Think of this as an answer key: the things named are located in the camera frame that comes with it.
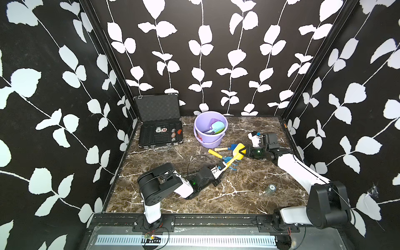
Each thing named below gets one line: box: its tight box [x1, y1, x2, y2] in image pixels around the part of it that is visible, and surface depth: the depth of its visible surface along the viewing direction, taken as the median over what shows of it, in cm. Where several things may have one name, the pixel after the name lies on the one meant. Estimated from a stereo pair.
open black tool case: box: [133, 93, 184, 152], surface depth 109 cm
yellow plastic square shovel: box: [223, 143, 247, 171], surface depth 87 cm
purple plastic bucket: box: [193, 110, 229, 149], surface depth 100 cm
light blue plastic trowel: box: [204, 120, 225, 134], surface depth 103 cm
